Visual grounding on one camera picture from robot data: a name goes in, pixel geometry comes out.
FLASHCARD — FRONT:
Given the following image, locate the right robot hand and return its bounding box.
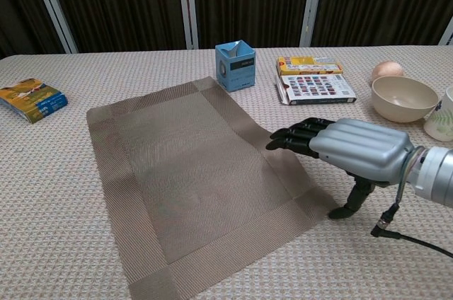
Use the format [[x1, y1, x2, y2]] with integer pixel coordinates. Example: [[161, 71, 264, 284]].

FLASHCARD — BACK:
[[265, 117, 415, 220]]

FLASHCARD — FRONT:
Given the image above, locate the light brown bowl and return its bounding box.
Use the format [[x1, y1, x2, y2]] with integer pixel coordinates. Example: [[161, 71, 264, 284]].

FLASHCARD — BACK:
[[370, 75, 440, 124]]

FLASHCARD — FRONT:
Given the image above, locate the brown woven placemat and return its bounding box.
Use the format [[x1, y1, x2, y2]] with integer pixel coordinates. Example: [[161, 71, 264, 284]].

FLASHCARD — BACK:
[[86, 76, 340, 300]]

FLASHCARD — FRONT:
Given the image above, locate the white box with colour swatches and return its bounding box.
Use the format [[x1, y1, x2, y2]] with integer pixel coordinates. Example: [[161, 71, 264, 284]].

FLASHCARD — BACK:
[[274, 73, 357, 106]]

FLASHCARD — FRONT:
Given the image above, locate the white floral paper cup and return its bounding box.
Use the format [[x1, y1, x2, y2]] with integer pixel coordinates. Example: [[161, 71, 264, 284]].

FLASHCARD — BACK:
[[423, 86, 453, 142]]

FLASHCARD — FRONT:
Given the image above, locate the pink round object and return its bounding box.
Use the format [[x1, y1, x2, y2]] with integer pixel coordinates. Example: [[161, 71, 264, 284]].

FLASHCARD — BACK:
[[371, 60, 405, 86]]

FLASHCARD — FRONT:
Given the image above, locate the yellow snack box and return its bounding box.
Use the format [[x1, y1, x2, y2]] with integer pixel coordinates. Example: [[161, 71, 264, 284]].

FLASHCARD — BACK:
[[276, 55, 344, 76]]

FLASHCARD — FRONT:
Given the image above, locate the open light blue carton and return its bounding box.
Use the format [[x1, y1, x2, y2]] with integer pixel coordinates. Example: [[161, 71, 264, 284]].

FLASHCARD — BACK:
[[214, 40, 256, 93]]

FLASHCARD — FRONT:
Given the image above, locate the beige woven tablecloth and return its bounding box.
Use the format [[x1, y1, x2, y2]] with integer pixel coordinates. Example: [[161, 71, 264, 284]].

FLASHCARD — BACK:
[[0, 44, 453, 300]]

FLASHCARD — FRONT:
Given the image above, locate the orange and blue packet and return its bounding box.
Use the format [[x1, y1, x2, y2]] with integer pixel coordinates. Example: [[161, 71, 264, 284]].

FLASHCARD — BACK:
[[0, 78, 69, 125]]

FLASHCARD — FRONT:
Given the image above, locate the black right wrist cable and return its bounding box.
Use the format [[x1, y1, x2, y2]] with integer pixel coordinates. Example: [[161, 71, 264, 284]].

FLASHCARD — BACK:
[[370, 158, 453, 259]]

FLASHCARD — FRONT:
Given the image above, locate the silver partition post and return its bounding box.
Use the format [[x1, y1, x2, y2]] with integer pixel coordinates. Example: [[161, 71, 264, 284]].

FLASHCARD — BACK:
[[26, 0, 79, 54], [299, 0, 327, 48], [437, 16, 453, 47], [176, 0, 200, 50]]

